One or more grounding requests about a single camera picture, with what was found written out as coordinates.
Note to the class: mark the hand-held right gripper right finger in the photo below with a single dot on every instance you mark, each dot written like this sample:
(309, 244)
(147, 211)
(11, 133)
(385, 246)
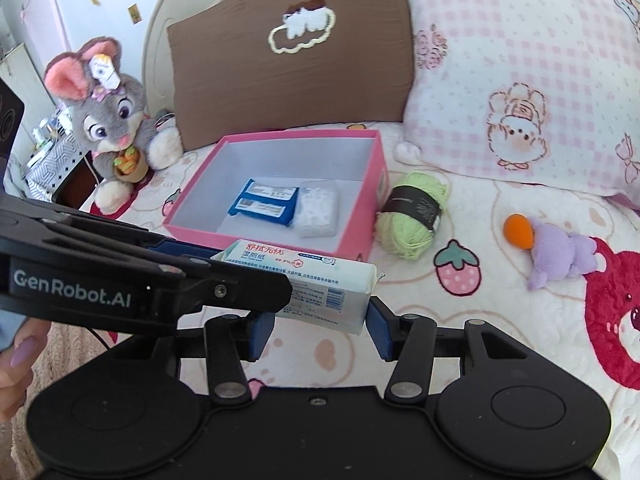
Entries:
(380, 330)

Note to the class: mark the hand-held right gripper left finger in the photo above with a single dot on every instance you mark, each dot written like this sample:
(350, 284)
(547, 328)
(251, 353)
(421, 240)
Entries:
(261, 335)

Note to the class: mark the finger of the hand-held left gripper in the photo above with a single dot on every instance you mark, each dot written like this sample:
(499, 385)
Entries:
(180, 249)
(240, 290)

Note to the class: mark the white wet wipes pack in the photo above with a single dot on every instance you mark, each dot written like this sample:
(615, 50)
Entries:
(320, 285)

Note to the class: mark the blue wipe packet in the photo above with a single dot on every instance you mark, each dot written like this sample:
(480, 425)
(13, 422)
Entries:
(272, 190)
(260, 210)

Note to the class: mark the green yarn ball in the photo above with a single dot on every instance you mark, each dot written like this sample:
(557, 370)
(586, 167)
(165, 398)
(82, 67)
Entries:
(405, 240)

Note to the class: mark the clear bag of white items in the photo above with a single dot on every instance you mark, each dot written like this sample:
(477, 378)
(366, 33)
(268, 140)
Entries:
(317, 207)

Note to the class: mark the pink cardboard box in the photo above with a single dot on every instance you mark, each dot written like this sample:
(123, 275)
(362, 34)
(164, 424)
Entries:
(280, 160)

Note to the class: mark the orange makeup sponge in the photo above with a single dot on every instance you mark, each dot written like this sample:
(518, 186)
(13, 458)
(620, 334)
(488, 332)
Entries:
(519, 231)

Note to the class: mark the purple plush toy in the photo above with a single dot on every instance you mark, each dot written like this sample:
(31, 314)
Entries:
(560, 255)

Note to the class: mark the person's left hand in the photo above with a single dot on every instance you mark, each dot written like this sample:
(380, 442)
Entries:
(20, 365)

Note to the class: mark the beige fluffy blanket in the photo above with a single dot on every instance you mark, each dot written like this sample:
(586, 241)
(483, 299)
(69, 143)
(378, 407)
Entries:
(65, 355)

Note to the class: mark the printed bear blanket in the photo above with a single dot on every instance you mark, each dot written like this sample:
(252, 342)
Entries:
(525, 320)

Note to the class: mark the grey plush bunny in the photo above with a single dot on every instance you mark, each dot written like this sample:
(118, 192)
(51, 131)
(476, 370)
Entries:
(107, 110)

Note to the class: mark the black round device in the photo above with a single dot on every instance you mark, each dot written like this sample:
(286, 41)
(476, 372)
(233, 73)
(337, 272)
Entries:
(10, 120)

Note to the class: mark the brown pillow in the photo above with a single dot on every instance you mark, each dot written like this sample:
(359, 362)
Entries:
(250, 75)

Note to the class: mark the purple cloth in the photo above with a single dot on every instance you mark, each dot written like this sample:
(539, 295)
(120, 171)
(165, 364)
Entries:
(625, 201)

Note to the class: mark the pink checked pillow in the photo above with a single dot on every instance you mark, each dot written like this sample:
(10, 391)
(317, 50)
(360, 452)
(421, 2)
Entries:
(525, 60)

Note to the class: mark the pink wall hanging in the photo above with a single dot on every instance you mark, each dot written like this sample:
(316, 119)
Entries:
(47, 10)

